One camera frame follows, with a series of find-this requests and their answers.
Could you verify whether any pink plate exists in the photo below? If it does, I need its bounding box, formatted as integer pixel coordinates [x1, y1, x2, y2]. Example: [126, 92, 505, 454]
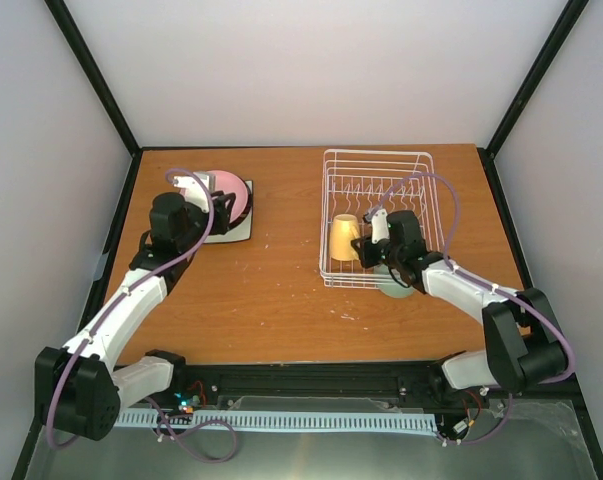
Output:
[208, 170, 249, 194]

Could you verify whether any yellow mug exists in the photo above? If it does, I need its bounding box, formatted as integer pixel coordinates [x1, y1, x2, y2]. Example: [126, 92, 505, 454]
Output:
[329, 214, 361, 262]

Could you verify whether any green ceramic bowl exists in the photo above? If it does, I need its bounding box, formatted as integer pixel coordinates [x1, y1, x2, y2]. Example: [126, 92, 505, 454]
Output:
[373, 265, 415, 299]

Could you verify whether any white wire dish rack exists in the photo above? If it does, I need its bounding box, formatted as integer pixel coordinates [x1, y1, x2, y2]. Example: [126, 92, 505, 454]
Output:
[319, 148, 444, 290]

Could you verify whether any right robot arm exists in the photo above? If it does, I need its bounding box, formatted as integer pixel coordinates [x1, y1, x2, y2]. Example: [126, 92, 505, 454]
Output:
[351, 209, 574, 394]

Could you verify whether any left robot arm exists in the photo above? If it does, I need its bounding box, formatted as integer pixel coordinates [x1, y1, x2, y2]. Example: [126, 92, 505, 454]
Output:
[34, 191, 236, 450]

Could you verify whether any black striped round plate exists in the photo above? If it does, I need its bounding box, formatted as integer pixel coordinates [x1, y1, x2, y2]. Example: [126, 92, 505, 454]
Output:
[229, 189, 253, 229]

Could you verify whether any white square plate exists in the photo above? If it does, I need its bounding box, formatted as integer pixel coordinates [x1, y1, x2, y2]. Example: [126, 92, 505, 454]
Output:
[205, 180, 253, 244]

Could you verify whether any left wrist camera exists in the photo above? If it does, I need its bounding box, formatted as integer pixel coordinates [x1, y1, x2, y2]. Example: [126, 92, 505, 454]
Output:
[172, 172, 216, 212]

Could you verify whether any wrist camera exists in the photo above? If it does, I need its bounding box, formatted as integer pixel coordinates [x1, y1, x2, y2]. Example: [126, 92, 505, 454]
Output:
[172, 172, 216, 212]
[364, 208, 390, 245]

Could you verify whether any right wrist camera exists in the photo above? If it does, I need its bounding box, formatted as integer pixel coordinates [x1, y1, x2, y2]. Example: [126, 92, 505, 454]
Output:
[364, 208, 390, 245]

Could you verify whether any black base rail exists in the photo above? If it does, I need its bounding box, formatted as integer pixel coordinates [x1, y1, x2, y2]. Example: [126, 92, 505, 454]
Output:
[170, 360, 577, 407]

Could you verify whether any light blue cable duct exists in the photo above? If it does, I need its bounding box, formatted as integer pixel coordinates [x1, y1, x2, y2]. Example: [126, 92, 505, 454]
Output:
[115, 409, 439, 435]

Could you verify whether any left black frame post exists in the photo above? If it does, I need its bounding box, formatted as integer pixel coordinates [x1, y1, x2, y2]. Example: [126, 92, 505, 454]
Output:
[44, 0, 141, 157]

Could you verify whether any black frame post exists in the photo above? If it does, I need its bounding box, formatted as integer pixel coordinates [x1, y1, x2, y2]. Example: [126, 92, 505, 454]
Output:
[44, 0, 141, 157]
[484, 0, 590, 157]

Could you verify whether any floor purple cable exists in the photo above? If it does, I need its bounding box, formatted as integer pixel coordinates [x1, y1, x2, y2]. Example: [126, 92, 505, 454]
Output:
[148, 392, 240, 460]

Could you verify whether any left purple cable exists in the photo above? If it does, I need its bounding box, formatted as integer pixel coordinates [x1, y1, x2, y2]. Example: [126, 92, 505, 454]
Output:
[45, 167, 216, 449]

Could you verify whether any right black frame post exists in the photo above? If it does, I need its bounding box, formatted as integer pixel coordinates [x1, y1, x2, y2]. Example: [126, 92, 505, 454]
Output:
[484, 0, 590, 157]

